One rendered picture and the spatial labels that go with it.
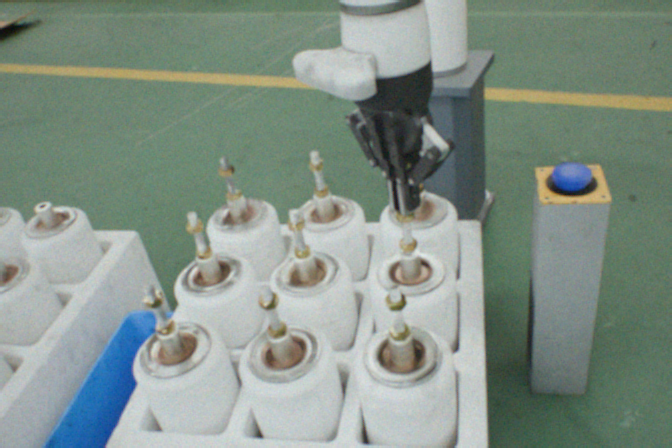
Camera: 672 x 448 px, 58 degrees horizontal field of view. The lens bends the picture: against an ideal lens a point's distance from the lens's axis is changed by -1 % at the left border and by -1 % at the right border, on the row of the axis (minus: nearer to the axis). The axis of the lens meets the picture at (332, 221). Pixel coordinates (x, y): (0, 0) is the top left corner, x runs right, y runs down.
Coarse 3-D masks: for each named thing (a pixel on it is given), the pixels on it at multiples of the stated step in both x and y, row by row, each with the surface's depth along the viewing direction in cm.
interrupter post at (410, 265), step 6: (402, 252) 66; (414, 252) 66; (402, 258) 66; (408, 258) 65; (414, 258) 65; (402, 264) 66; (408, 264) 66; (414, 264) 66; (420, 264) 67; (402, 270) 67; (408, 270) 66; (414, 270) 66; (420, 270) 67; (402, 276) 68; (408, 276) 67; (414, 276) 67
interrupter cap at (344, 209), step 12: (312, 204) 82; (336, 204) 81; (348, 204) 80; (300, 216) 80; (312, 216) 80; (336, 216) 79; (348, 216) 78; (312, 228) 77; (324, 228) 77; (336, 228) 77
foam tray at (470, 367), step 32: (480, 224) 85; (288, 256) 85; (384, 256) 83; (480, 256) 79; (480, 288) 75; (480, 320) 70; (352, 352) 69; (480, 352) 67; (352, 384) 66; (480, 384) 63; (128, 416) 67; (352, 416) 62; (480, 416) 60
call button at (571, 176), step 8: (560, 168) 66; (568, 168) 66; (576, 168) 66; (584, 168) 65; (552, 176) 66; (560, 176) 65; (568, 176) 65; (576, 176) 64; (584, 176) 64; (560, 184) 65; (568, 184) 64; (576, 184) 64; (584, 184) 64
